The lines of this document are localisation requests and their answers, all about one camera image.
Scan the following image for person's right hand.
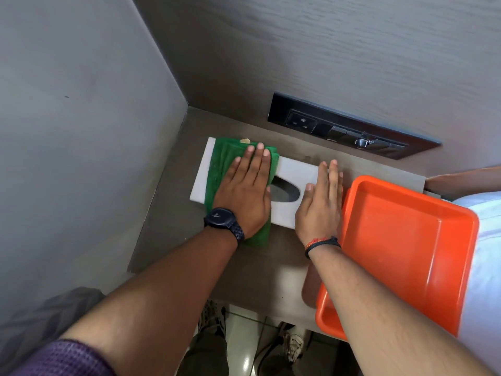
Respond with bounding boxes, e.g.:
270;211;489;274
294;159;344;249

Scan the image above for person's left hand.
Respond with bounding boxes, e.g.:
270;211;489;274
213;143;273;241

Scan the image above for green cleaning cloth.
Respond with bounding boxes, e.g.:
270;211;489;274
203;137;281;247

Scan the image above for white tissue box cover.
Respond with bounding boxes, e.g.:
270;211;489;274
189;136;345;228

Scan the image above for person's left forearm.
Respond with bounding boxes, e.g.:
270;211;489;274
58;227;240;376

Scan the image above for person's right forearm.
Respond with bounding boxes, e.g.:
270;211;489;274
309;244;496;376

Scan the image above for person's left shoe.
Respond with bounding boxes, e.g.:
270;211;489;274
197;299;228;337

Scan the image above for person's shoe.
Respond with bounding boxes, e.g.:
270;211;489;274
197;299;228;337
270;323;314;365

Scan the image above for person's right shoe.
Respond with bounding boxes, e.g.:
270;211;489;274
270;323;314;365

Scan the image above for dark wristwatch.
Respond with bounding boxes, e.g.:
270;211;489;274
203;207;245;245

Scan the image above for orange plastic tray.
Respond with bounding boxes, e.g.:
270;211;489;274
315;175;480;342

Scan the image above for brown padded headboard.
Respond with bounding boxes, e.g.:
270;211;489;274
424;166;501;200

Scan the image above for dark grey trousers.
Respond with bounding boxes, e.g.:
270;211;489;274
176;328;298;376

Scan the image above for large white pillow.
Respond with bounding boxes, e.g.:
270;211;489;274
452;191;501;353

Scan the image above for grey curtain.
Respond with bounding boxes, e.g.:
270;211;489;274
0;287;106;376

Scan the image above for purple shirt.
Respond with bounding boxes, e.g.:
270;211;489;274
7;338;118;376

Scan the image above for black red wrist bracelet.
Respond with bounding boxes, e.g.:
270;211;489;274
304;236;342;260

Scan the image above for black wall socket panel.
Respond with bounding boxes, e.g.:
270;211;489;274
267;91;443;160

